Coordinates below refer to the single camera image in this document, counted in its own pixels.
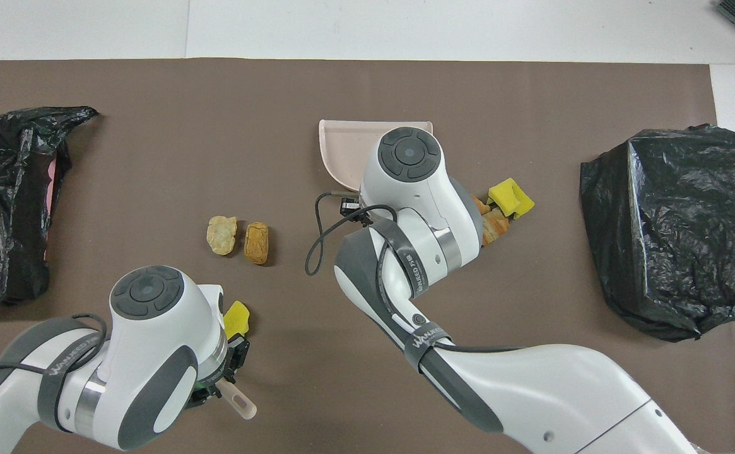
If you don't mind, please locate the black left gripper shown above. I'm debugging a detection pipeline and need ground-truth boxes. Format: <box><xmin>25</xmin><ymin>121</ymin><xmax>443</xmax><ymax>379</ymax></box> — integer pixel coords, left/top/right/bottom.
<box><xmin>191</xmin><ymin>336</ymin><xmax>250</xmax><ymax>409</ymax></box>

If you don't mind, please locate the yellow sponge with green pad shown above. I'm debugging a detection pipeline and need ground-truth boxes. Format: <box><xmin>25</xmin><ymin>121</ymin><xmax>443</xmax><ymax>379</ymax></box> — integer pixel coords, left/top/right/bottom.
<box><xmin>223</xmin><ymin>300</ymin><xmax>251</xmax><ymax>341</ymax></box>

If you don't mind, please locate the beige hand brush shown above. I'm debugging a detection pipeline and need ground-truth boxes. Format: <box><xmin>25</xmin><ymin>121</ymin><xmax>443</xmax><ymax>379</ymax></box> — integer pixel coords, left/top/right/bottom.
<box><xmin>219</xmin><ymin>378</ymin><xmax>258</xmax><ymax>421</ymax></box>

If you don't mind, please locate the beige plastic dustpan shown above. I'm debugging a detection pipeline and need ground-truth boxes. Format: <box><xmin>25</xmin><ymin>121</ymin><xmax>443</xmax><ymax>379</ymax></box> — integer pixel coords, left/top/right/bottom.
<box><xmin>318</xmin><ymin>119</ymin><xmax>434</xmax><ymax>191</ymax></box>

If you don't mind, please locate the black bagged bin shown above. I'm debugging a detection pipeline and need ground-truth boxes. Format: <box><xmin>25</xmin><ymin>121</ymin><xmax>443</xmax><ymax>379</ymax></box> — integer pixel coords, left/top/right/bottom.
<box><xmin>580</xmin><ymin>124</ymin><xmax>735</xmax><ymax>343</ymax></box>

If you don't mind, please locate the brown paper table mat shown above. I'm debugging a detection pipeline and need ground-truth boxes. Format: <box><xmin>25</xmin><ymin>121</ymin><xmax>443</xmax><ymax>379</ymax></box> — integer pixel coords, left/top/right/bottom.
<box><xmin>0</xmin><ymin>58</ymin><xmax>735</xmax><ymax>454</ymax></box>

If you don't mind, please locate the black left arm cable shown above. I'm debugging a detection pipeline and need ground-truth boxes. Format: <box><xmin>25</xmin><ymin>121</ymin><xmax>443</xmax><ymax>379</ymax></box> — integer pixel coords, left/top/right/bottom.
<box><xmin>0</xmin><ymin>313</ymin><xmax>108</xmax><ymax>395</ymax></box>

